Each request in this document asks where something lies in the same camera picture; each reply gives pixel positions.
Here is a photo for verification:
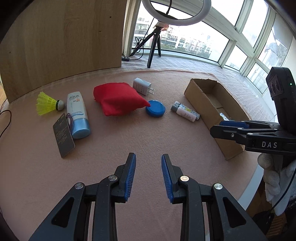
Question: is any red fabric pouch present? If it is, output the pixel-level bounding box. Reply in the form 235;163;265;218
93;82;151;116

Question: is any patterned lighter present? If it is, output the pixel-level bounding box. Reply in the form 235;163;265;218
174;101;200;120

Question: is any purple hair tie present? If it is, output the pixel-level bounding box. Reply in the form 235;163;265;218
66;112;75;133

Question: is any dark grey card tag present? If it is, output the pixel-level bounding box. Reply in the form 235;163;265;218
53;113;75;158

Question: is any black tripod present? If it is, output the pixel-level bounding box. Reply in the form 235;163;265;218
128;23;165;68

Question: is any blue round lid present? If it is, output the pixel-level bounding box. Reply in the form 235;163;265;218
145;100;166;118

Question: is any patterned tissue pack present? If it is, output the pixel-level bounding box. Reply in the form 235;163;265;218
219;113;229;121

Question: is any white gloved right hand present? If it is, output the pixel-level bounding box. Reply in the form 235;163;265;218
257;153;295;216

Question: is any black camera box right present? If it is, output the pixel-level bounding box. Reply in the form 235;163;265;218
266;67;295;134

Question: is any cardboard box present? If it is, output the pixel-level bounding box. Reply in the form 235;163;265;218
184;78;256;161

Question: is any white USB wall charger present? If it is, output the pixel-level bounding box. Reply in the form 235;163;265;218
132;78;154;96

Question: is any large wooden board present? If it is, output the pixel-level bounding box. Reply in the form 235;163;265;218
1;1;126;101

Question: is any yellow plastic shuttlecock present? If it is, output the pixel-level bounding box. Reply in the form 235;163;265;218
36;91;65;116

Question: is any black inline cable switch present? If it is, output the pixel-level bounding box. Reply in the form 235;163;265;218
121;56;130;62

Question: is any small pink bottle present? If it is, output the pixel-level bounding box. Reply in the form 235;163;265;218
171;105;196;122

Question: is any white Aqua sunscreen tube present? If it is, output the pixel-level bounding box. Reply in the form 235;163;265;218
67;91;91;139

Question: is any white ring light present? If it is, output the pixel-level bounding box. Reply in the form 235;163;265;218
142;0;211;26

